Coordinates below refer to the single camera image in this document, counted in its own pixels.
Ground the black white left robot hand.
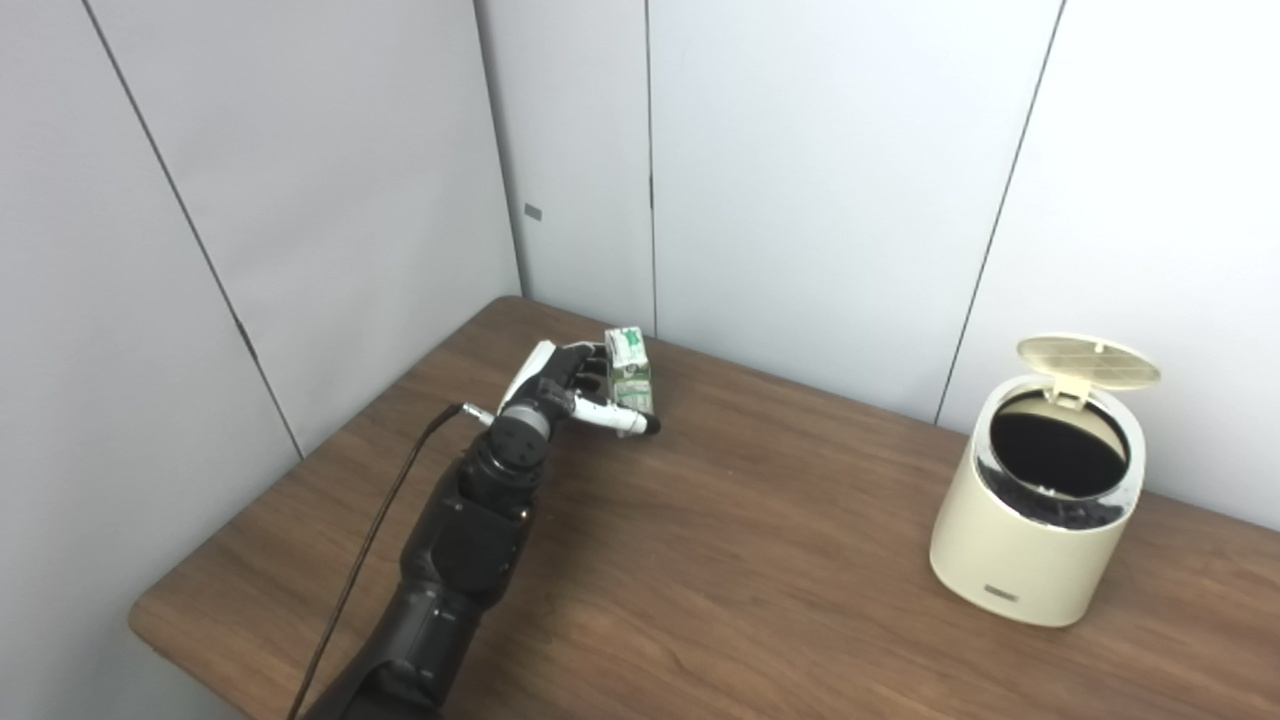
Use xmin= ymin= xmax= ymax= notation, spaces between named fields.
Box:
xmin=497 ymin=340 xmax=662 ymax=438

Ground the green white milk carton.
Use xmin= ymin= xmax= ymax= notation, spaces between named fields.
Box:
xmin=604 ymin=326 xmax=654 ymax=413

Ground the cream-colored round bin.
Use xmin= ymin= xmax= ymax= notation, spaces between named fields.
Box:
xmin=929 ymin=333 xmax=1162 ymax=629

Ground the cream round bin lid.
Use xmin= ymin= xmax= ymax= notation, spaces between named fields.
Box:
xmin=1017 ymin=333 xmax=1162 ymax=409

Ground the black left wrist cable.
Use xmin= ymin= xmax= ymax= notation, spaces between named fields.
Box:
xmin=287 ymin=402 xmax=496 ymax=720

